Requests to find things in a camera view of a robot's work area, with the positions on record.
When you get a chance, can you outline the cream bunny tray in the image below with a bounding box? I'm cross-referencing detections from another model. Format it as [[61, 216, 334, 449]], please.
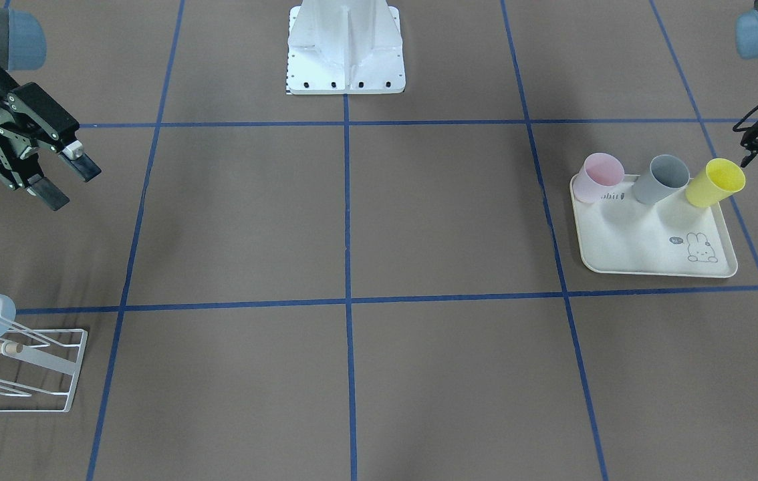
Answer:
[[570, 174, 739, 278]]

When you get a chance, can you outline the white wire cup rack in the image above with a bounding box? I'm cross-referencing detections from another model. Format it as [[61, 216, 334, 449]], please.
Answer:
[[0, 309, 88, 414]]

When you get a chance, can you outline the grey plastic cup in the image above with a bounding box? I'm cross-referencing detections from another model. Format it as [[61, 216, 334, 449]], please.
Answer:
[[632, 154, 690, 205]]

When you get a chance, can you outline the pink plastic cup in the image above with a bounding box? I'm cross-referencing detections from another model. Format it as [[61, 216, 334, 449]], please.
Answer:
[[572, 152, 626, 204]]

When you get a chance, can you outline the yellow plastic cup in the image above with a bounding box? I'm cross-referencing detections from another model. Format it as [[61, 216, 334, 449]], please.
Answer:
[[685, 158, 746, 208]]

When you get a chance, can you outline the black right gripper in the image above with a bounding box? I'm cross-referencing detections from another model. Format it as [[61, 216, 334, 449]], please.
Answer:
[[0, 66, 102, 211]]

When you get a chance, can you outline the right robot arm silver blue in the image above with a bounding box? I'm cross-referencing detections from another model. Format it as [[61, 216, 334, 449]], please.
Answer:
[[0, 6, 101, 210]]

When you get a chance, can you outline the white central pedestal column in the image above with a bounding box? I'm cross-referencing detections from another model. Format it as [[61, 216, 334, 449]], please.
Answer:
[[285, 1, 406, 96]]

